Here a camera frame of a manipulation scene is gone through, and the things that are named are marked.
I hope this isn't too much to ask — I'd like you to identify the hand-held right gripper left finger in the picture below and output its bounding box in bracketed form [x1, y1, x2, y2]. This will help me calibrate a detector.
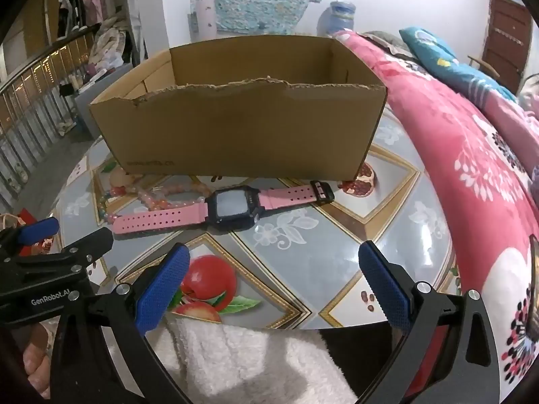
[51, 243, 198, 404]

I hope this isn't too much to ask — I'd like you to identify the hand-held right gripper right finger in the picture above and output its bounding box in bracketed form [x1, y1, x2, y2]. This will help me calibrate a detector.
[357, 240, 502, 404]

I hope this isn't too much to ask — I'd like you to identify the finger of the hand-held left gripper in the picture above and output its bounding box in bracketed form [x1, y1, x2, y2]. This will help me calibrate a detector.
[0, 217, 60, 262]
[21, 227, 115, 280]

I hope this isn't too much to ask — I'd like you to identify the pink strap smart watch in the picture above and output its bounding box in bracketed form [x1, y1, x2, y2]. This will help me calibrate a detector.
[112, 180, 336, 236]

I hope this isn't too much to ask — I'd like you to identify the brown cardboard box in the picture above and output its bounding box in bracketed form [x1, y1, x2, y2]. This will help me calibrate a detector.
[88, 34, 388, 181]

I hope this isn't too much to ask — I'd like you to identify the person's left hand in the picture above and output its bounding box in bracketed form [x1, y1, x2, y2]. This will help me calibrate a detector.
[19, 324, 57, 392]

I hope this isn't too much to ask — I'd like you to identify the white fluffy garment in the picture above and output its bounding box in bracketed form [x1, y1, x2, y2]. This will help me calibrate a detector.
[162, 315, 367, 404]

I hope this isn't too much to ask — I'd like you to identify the metal stair railing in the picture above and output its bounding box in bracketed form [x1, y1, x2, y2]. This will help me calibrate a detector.
[0, 21, 106, 220]

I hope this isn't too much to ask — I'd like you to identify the pink floral blanket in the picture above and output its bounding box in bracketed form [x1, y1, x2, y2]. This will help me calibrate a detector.
[332, 29, 539, 404]

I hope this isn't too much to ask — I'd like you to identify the pile of light clothes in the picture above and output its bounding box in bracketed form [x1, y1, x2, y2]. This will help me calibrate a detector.
[86, 16, 145, 70]

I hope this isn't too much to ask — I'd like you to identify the black white hanging garment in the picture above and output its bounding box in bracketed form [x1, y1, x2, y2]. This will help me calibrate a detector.
[57, 0, 87, 38]

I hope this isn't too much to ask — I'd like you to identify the pink hanging garment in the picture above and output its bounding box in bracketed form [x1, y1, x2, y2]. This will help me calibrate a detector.
[82, 0, 111, 30]

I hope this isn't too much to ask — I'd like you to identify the blue patterned pillow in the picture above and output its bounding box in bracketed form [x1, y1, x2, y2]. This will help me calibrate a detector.
[399, 26, 516, 102]

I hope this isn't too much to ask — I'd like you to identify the wooden chair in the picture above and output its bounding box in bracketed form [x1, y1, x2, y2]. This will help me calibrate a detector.
[467, 54, 501, 80]

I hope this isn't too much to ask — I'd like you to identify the grey cloth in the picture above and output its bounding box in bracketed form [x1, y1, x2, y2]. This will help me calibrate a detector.
[364, 31, 407, 53]

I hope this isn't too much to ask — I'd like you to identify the pale pink hanging cloth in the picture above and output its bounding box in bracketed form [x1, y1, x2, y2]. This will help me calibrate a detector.
[195, 0, 218, 38]

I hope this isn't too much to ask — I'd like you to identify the blue water jug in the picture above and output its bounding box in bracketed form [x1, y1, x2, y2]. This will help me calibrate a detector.
[318, 1, 356, 36]

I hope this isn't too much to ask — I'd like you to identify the brown wooden door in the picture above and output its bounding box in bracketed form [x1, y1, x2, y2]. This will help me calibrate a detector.
[480, 0, 533, 93]

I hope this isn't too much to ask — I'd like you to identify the green pink bead bracelet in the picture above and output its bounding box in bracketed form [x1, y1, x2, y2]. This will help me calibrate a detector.
[99, 189, 127, 226]

